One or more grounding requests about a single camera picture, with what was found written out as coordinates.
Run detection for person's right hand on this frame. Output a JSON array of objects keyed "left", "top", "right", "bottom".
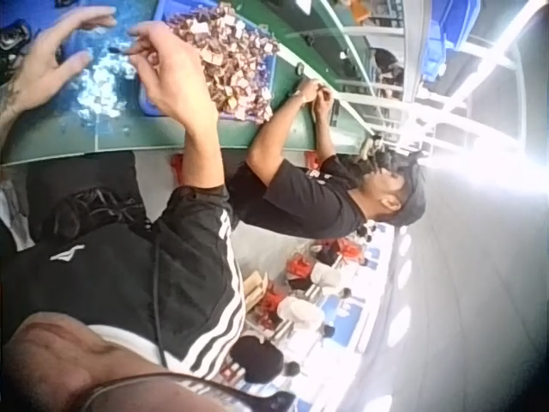
[{"left": 127, "top": 21, "right": 220, "bottom": 130}]

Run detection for person's left hand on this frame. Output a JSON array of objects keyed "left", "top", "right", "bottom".
[{"left": 13, "top": 6, "right": 118, "bottom": 112}]

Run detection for blue work mat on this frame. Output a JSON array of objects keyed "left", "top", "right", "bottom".
[{"left": 54, "top": 0, "right": 166, "bottom": 126}]

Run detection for black device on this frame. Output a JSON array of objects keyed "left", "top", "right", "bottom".
[{"left": 0, "top": 21, "right": 32, "bottom": 59}]

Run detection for pile of small silver parts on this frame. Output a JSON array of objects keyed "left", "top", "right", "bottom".
[{"left": 75, "top": 54, "right": 139, "bottom": 122}]

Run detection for blue crate of brown parts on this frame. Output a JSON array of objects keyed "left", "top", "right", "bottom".
[{"left": 137, "top": 0, "right": 281, "bottom": 126}]

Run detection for person's legs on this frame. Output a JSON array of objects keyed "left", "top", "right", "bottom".
[{"left": 24, "top": 152, "right": 152, "bottom": 242}]

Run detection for blue crates on metal rack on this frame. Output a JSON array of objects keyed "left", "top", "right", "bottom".
[{"left": 418, "top": 0, "right": 482, "bottom": 85}]

